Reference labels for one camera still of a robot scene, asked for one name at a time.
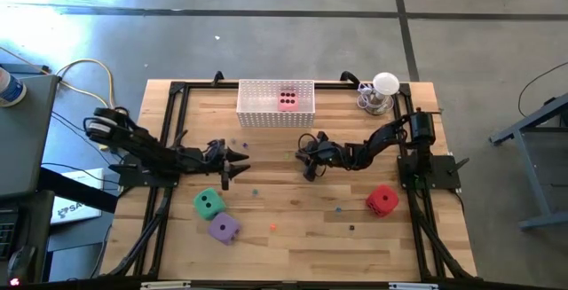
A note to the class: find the white bottle with blue label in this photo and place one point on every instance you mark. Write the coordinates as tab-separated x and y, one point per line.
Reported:
10	90

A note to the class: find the silver bar bracket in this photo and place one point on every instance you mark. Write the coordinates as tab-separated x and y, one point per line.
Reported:
412	286
166	284

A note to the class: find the white mushroom table lamp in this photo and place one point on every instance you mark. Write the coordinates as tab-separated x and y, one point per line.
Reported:
385	83

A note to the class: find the white printed leaflet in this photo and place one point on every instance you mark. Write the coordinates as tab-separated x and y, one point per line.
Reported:
80	212

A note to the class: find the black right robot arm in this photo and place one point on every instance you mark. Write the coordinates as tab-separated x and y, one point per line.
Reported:
381	141

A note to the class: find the large red foam die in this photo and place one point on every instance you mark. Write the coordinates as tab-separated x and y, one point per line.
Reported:
381	201

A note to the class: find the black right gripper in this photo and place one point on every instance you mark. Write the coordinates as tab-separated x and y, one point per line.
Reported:
328	154

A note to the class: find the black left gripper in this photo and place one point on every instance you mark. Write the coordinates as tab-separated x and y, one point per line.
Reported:
215	161

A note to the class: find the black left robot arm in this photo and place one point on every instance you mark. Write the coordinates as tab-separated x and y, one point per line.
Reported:
142	146

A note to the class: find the black aluminium table frame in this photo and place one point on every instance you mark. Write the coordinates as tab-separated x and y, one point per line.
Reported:
330	85

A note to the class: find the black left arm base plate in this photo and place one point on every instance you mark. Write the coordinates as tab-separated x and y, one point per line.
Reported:
133	177

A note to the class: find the large pink foam die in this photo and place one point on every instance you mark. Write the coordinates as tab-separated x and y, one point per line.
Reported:
288	100

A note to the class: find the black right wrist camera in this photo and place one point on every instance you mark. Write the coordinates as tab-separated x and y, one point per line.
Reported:
322	138

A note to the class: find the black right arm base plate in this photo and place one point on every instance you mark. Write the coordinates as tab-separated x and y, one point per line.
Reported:
439	170

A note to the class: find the white perforated metal basket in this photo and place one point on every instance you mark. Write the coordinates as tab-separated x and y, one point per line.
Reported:
275	119

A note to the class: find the large purple foam die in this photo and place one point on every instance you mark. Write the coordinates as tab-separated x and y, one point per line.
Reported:
224	229

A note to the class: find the black computer mouse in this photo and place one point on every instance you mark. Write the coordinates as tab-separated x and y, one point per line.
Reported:
21	263

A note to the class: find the black desk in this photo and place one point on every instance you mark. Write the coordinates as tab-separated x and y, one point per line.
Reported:
37	219

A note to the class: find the grey desk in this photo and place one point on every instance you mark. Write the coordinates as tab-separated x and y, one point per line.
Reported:
22	148

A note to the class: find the blue-grey metal table frame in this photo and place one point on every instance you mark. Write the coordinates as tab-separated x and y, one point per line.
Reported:
546	221

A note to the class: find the backlit black keyboard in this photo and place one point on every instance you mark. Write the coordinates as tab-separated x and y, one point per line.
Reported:
5	237

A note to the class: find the large green foam die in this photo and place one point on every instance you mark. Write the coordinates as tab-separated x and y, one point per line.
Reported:
208	203

